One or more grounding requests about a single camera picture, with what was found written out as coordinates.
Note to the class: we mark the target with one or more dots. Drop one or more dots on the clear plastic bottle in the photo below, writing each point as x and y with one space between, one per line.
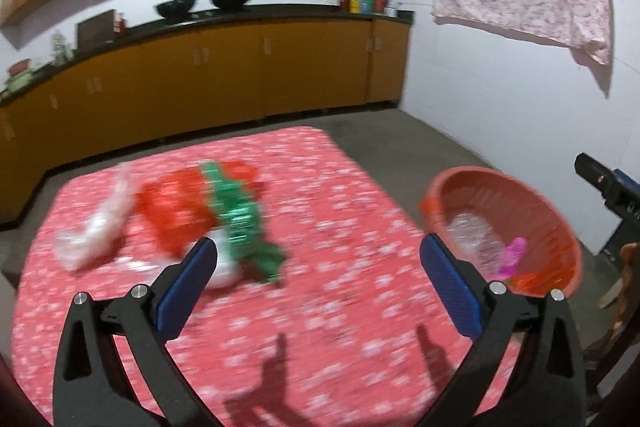
475 237

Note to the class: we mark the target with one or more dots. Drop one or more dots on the black wok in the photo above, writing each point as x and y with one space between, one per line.
176 7

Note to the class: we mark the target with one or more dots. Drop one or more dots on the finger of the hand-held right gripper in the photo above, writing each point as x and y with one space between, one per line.
631 181
595 174

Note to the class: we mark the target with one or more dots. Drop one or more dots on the red basin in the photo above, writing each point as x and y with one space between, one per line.
20 67

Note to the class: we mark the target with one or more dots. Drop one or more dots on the large red plastic bag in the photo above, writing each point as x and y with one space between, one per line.
170 207

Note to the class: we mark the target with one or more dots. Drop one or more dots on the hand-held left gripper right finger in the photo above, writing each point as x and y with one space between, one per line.
450 292

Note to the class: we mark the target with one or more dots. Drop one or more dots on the small bubble wrap sheet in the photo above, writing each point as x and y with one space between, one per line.
95 227

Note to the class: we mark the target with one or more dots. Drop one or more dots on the pink plastic wrapper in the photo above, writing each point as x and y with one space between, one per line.
512 257

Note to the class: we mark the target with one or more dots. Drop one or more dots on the glass jar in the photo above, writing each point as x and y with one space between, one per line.
61 49

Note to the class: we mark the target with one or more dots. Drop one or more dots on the wooden lower kitchen cabinets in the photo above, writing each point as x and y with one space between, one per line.
300 67

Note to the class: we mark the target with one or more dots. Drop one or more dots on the brown wooden chair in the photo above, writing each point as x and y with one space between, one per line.
627 267

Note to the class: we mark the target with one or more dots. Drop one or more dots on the black kitchen countertop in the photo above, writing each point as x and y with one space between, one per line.
300 12

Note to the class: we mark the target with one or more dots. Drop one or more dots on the red plastic mesh basket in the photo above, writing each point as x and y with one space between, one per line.
550 227

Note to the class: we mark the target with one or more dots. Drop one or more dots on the red floral tablecloth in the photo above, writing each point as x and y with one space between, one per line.
325 307

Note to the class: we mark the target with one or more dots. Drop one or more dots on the dark cutting board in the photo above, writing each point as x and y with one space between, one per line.
95 32

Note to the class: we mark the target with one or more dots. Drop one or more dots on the small red plastic bag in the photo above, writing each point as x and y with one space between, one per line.
527 284

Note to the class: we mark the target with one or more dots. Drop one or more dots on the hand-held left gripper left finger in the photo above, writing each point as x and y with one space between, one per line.
185 292

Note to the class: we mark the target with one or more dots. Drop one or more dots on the red bottle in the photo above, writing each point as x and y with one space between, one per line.
120 24

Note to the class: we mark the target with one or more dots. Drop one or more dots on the green plastic bag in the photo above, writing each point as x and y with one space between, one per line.
240 227

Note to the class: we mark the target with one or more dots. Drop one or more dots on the white mug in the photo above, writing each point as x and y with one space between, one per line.
390 11

